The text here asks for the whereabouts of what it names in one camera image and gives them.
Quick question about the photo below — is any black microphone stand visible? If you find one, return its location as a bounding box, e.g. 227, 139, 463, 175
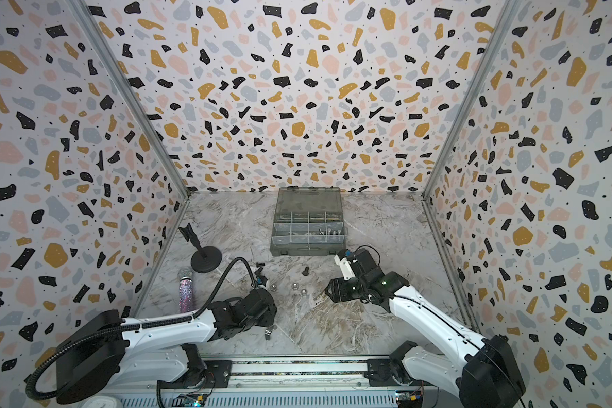
178, 224, 223, 274

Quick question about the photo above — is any green circuit board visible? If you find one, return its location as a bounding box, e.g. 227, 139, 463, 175
177, 394, 207, 407

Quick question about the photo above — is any glitter handheld microphone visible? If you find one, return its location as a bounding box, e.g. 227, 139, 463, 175
178, 276, 195, 314

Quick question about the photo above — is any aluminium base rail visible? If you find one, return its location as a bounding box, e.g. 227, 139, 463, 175
102, 351, 461, 407

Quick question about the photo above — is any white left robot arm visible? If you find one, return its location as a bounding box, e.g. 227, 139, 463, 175
55, 287, 277, 405

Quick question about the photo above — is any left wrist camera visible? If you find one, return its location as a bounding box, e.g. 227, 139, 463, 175
254, 263, 268, 287

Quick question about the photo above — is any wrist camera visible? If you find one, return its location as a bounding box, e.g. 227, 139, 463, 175
254, 263, 268, 287
334, 249, 355, 281

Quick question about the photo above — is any black corrugated cable hose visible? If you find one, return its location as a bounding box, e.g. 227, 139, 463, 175
24, 257, 258, 401

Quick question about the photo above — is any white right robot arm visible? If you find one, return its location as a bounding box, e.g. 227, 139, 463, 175
325, 249, 526, 407

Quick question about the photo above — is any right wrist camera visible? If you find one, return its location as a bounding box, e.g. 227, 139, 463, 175
334, 249, 355, 281

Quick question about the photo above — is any grey compartment organizer box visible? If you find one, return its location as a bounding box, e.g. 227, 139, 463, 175
270, 186, 346, 257

